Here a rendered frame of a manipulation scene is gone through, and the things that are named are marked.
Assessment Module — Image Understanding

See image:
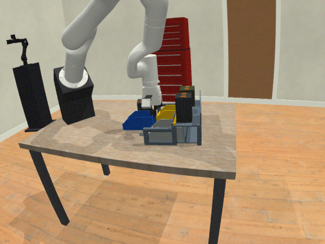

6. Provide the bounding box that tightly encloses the blue bin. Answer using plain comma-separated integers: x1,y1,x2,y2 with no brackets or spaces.
122,110,156,130

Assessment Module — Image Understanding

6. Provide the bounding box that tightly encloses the yellow open bin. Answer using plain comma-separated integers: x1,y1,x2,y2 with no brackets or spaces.
156,105,176,122

